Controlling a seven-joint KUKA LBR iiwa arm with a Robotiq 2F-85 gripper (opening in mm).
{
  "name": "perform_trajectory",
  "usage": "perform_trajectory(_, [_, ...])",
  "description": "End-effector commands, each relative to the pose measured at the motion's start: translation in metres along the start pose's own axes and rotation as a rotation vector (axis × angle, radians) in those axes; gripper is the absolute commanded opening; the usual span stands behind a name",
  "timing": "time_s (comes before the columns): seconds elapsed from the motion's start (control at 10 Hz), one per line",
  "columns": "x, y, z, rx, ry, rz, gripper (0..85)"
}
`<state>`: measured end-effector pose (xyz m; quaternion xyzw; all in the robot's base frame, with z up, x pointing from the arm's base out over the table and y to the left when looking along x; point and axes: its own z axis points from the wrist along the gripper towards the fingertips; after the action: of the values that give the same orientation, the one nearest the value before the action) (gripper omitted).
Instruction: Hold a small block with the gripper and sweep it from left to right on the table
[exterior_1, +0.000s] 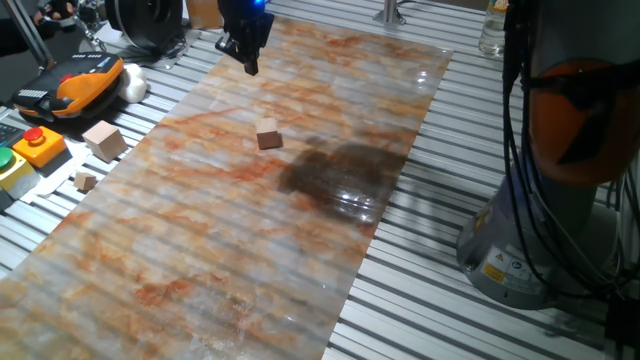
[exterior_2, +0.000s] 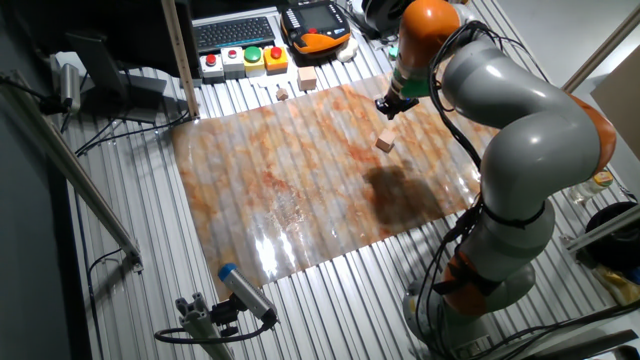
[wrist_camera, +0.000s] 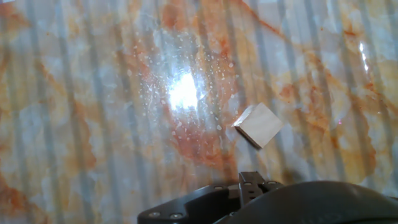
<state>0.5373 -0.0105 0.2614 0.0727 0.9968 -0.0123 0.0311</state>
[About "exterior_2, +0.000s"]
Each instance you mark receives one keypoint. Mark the black round bin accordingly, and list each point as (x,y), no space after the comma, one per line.
(617,250)

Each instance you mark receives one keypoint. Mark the white lumpy object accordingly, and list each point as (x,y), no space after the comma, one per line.
(347,50)

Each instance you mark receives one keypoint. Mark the black monitor stand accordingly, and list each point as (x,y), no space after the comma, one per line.
(125,95)

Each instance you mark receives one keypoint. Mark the long aluminium frame bar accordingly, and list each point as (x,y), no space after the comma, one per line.
(65,165)

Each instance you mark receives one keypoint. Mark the large wooden cube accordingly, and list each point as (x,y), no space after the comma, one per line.
(307,79)

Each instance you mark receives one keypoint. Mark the silver cylindrical camera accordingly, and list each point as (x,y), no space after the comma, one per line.
(70,87)

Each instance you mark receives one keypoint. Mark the short aluminium profile stand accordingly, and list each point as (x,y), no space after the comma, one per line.
(202,330)

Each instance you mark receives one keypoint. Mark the clear bottle yellow cap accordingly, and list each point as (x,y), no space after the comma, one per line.
(587,189)

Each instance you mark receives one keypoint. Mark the orange box red button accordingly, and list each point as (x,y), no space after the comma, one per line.
(276,60)

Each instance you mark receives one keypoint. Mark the grey box red button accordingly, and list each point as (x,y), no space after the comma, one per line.
(212,67)

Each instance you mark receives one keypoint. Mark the aluminium frame rail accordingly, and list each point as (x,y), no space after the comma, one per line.
(600,231)

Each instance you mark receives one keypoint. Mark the aluminium upright frame post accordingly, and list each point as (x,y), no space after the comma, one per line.
(600,50)

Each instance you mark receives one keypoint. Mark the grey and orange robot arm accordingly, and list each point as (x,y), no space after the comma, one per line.
(525,125)

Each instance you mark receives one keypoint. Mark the silver camera blue cap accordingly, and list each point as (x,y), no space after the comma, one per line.
(247,292)

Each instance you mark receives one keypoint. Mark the orange marble pattern mat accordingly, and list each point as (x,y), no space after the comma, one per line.
(280,200)

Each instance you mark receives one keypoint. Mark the orange black teach pendant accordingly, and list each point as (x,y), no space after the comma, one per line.
(315,25)

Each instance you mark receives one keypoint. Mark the brown cardboard panel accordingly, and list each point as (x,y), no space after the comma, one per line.
(622,105)

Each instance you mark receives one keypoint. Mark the yellow plastic bag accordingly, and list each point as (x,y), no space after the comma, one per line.
(620,287)

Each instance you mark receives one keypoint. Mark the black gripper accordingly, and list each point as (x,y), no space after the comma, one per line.
(400,101)

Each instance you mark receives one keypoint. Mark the small wooden block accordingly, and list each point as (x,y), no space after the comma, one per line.
(385,141)

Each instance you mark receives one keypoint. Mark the black round spool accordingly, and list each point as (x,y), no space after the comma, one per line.
(377,20)

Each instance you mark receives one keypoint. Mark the white box red button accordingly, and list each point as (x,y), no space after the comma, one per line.
(233,62)

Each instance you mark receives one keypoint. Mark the white adapter box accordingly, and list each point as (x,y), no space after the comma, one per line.
(70,57)

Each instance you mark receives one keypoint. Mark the beige upright post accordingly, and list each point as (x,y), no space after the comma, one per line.
(180,60)

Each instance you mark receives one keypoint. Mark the yellow box green button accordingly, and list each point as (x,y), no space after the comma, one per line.
(253,61)

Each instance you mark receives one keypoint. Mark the black keyboard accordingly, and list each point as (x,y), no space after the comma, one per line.
(234,34)

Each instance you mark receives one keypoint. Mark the tiny wooden cube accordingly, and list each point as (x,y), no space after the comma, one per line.
(282,94)

